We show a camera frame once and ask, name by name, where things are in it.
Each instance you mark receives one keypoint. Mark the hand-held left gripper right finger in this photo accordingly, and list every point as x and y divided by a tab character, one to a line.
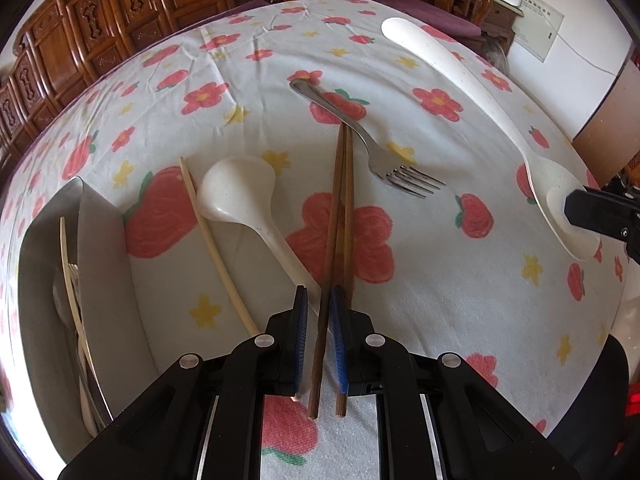
337	340

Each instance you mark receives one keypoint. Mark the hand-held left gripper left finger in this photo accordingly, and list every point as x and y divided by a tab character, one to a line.
300	340

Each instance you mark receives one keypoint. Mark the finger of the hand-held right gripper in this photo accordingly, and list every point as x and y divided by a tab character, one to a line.
600	212

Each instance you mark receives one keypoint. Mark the long white spoon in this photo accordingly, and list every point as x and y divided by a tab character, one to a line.
550	180

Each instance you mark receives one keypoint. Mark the brown wooden chopstick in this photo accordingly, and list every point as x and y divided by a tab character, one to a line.
331	220
348	220

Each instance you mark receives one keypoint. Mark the cream chopstick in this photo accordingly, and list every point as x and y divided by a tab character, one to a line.
73	305
210	240

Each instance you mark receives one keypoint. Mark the white soup spoon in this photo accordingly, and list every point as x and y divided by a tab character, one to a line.
235	190

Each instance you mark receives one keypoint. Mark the rectangular metal tray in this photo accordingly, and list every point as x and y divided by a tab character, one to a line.
100	250

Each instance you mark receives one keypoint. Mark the floral strawberry tablecloth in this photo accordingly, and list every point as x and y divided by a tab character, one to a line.
450	285

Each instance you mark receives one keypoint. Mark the plastic covered fan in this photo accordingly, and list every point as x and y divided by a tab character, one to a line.
496	57

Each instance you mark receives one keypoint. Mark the wooden side table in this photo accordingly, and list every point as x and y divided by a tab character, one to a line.
502	25

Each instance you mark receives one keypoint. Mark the purple armchair cushion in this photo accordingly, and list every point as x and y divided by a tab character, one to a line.
430	12

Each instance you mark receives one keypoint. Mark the carved wooden sofa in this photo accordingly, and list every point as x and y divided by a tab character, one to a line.
100	25

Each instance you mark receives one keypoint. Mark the white wall panel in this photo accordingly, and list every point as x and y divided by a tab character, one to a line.
540	25

